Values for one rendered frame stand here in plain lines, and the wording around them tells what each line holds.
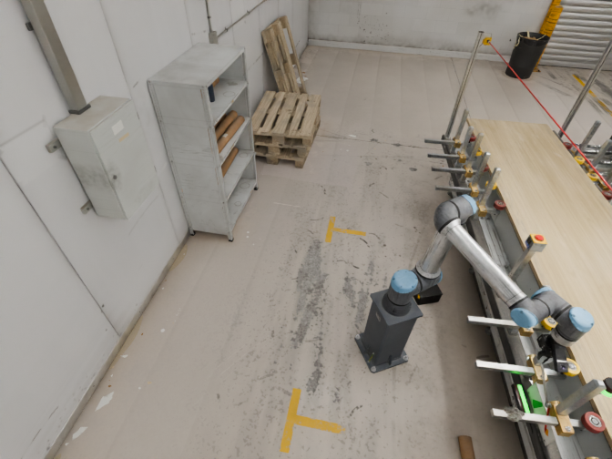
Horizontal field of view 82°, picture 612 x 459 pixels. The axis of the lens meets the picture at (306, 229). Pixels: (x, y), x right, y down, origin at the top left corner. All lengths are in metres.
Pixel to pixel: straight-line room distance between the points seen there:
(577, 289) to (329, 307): 1.70
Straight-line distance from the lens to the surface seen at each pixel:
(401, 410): 2.78
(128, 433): 2.86
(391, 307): 2.35
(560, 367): 1.93
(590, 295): 2.63
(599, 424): 2.16
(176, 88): 2.85
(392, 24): 8.88
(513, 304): 1.74
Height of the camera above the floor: 2.54
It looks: 44 degrees down
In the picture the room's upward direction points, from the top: 2 degrees clockwise
